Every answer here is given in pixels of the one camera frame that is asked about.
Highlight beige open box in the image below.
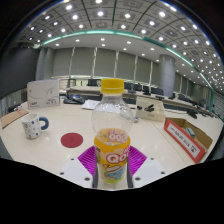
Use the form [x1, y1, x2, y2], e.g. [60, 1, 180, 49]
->
[134, 96, 167, 123]

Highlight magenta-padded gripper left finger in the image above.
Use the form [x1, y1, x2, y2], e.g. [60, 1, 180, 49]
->
[58, 145, 99, 189]

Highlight flat round red coaster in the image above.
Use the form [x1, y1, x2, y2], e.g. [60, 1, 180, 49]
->
[60, 132, 84, 149]

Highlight yellow-capped clear drink bottle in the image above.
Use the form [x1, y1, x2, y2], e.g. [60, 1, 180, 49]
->
[91, 78, 135, 185]

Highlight white paper sheets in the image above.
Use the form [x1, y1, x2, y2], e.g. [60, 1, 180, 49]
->
[81, 99, 101, 111]

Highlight ceiling lights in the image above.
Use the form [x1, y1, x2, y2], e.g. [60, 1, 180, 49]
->
[19, 0, 224, 98]

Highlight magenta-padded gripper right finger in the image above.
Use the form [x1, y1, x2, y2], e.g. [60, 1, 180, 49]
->
[126, 145, 168, 189]

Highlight white mug with blue handle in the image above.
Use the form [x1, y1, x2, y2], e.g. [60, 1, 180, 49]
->
[21, 113, 50, 140]

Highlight white printed cardboard box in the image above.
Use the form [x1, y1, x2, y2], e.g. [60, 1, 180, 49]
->
[26, 78, 61, 110]

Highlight black bag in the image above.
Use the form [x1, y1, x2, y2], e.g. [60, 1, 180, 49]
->
[63, 94, 86, 105]

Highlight black office chairs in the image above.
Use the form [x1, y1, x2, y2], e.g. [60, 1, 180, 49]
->
[66, 78, 214, 118]

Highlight red-sided open cardboard box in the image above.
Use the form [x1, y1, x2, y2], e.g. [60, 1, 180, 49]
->
[163, 117, 214, 164]

